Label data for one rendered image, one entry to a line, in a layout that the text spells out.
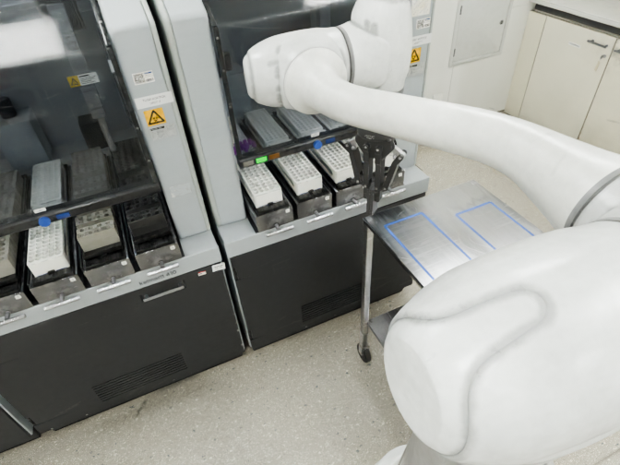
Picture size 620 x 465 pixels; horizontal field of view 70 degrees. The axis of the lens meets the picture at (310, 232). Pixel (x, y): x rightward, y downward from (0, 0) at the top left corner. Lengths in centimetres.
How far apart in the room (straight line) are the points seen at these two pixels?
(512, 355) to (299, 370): 179
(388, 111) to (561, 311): 36
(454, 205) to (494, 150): 100
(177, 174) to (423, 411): 123
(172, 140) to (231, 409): 114
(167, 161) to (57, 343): 72
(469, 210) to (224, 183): 81
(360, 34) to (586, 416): 61
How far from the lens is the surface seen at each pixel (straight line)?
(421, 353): 30
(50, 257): 152
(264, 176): 160
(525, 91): 371
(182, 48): 130
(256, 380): 205
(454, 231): 144
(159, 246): 149
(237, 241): 154
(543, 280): 32
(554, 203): 49
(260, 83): 71
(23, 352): 175
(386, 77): 79
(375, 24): 76
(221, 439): 196
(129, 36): 128
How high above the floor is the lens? 175
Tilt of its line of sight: 42 degrees down
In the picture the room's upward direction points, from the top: 4 degrees counter-clockwise
